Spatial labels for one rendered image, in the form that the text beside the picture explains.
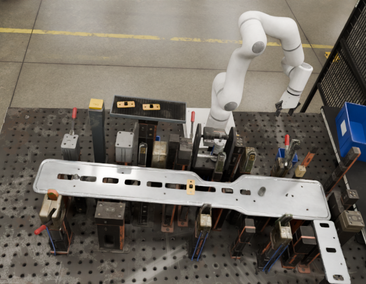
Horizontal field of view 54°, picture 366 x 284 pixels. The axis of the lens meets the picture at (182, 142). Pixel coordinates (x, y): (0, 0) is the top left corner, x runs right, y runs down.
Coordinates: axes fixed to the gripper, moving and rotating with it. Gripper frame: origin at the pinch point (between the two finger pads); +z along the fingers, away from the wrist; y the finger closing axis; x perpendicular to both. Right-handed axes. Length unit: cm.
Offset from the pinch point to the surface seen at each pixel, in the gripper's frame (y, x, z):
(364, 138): -36.1, 28.3, -1.5
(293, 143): 22.6, 36.5, -11.8
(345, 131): -19.1, 27.6, -7.8
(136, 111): 87, -3, -5
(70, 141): 119, -1, 9
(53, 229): 129, 36, 26
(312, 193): 10, 51, 10
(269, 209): 36, 54, 13
